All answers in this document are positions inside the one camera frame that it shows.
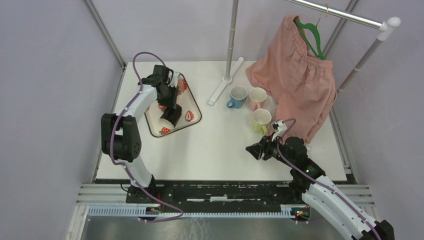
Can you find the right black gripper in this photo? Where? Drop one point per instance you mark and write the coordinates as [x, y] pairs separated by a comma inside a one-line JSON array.
[[263, 146]]

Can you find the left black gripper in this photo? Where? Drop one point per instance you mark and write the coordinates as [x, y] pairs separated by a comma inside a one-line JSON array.
[[173, 101]]

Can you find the salmon pink mug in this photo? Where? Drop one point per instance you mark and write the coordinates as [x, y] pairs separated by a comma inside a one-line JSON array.
[[161, 107]]

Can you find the black mug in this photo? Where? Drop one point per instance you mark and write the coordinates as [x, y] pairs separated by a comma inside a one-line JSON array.
[[170, 117]]

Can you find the yellow mug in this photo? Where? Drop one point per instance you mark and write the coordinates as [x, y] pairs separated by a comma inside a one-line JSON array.
[[261, 118]]

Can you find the light pink mug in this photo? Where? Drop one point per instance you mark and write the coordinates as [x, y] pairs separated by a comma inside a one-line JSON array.
[[257, 98]]

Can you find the blue mug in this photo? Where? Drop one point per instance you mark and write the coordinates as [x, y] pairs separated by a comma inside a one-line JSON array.
[[238, 96]]

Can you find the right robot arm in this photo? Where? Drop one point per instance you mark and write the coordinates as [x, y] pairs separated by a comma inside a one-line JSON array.
[[316, 189]]

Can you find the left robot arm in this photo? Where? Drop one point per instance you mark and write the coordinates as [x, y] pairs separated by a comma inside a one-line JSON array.
[[120, 137]]

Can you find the terracotta mug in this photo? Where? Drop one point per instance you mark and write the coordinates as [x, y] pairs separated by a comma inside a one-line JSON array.
[[181, 84]]

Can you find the strawberry pattern tray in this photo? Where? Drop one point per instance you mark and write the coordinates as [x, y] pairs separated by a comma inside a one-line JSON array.
[[191, 114]]

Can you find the pink shorts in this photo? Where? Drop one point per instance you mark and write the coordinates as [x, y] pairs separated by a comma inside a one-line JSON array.
[[302, 85]]

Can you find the metal clothes rack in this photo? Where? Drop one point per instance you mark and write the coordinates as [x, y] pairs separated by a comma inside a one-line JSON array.
[[386, 28]]

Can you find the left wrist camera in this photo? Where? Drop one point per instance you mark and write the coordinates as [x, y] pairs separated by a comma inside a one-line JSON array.
[[174, 79]]

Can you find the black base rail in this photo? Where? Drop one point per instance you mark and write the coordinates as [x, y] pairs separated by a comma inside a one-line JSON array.
[[194, 196]]

